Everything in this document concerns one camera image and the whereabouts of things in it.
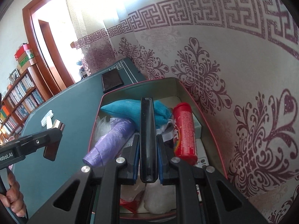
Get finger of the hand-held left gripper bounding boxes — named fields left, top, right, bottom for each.
left=17, top=128, right=63, bottom=155

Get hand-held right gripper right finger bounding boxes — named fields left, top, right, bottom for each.
left=157, top=134, right=269, bottom=224

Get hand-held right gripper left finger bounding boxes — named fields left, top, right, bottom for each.
left=27, top=134, right=141, bottom=224

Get dark brown small bottle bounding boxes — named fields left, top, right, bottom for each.
left=43, top=119, right=65, bottom=161

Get black comb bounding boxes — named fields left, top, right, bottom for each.
left=139, top=97, right=158, bottom=183

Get purple garbage bag roll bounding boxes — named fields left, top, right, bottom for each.
left=82, top=119, right=136, bottom=167

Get red candy tube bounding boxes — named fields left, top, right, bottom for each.
left=172, top=102, right=198, bottom=166

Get clear plastic bag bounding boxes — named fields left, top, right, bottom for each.
left=96, top=115, right=117, bottom=143

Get pale green small box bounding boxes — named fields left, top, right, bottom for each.
left=193, top=118, right=202, bottom=139

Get red rectangular box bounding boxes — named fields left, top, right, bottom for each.
left=87, top=77, right=228, bottom=222

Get teal drawstring pouch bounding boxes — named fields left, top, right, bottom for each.
left=100, top=99, right=173, bottom=131

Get green desktop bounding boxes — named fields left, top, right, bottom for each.
left=9, top=57, right=147, bottom=220

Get person's left hand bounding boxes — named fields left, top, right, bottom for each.
left=0, top=171, right=27, bottom=217

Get white tube with blue print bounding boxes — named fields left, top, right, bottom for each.
left=41, top=110, right=55, bottom=129

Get white crumpled plastic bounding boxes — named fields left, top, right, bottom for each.
left=144, top=182, right=178, bottom=215

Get white remote control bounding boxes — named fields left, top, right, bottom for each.
left=195, top=138, right=211, bottom=171

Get red packet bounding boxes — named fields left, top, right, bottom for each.
left=120, top=189, right=145, bottom=213

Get wooden bookshelf with books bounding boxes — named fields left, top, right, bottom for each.
left=0, top=63, right=53, bottom=143

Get beige cardboard box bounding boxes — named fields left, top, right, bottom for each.
left=19, top=59, right=38, bottom=74

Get black smartphone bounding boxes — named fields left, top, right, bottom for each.
left=101, top=70, right=124, bottom=93

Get green cardboard box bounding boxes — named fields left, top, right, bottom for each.
left=19, top=52, right=35, bottom=67

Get wooden door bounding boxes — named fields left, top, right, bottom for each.
left=38, top=20, right=75, bottom=84

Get red cardboard box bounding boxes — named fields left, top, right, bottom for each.
left=14, top=43, right=32, bottom=60

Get wooden door frame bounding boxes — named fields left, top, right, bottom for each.
left=22, top=0, right=77, bottom=96

